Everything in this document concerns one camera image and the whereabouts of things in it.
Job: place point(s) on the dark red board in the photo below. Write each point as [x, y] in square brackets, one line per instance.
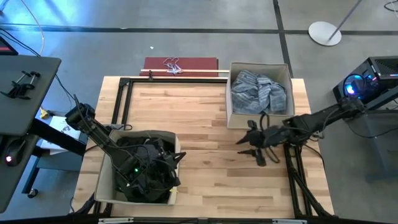
[199, 63]

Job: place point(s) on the plain black garment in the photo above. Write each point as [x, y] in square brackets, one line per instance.
[141, 152]

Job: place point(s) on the black computer mouse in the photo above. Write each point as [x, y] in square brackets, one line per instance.
[15, 152]

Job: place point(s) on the cardboard box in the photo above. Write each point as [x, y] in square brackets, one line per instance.
[104, 186]
[255, 121]

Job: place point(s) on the white paper sheets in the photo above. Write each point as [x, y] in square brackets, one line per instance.
[59, 123]

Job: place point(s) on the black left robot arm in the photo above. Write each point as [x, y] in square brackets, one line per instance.
[99, 137]

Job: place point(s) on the dark grey desk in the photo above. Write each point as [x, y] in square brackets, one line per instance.
[25, 115]

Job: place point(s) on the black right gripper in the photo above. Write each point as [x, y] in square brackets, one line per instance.
[272, 137]

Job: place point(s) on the left cardboard box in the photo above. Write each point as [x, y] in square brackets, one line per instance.
[104, 186]

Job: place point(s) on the right cardboard box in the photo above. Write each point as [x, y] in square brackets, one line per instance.
[255, 121]

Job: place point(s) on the black desk leg with caster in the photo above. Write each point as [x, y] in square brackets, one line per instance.
[59, 137]

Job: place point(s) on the black aluminium frame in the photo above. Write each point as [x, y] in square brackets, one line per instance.
[186, 80]

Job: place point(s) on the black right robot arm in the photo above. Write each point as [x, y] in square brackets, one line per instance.
[320, 119]

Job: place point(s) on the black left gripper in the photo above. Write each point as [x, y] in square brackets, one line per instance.
[160, 165]

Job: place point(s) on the black garment with white print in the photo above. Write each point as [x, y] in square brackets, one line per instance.
[155, 193]

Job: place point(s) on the monitor with red stripe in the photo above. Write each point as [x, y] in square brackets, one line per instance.
[6, 48]

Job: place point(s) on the blue striped garment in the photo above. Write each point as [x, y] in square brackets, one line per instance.
[258, 93]

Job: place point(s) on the black clamp holder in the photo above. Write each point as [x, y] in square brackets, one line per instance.
[20, 90]

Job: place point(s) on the silver bracket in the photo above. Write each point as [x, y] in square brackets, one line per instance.
[289, 221]
[115, 220]

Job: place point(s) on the black desk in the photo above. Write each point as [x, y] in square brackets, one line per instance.
[9, 186]

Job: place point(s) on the black computer tower with lights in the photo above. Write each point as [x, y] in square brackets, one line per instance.
[385, 67]

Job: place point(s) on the small yellow tag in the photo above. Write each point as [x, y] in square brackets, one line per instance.
[174, 191]

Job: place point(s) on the white round stand base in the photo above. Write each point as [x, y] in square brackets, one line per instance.
[323, 33]

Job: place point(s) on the yellow plug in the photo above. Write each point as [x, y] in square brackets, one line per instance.
[44, 113]

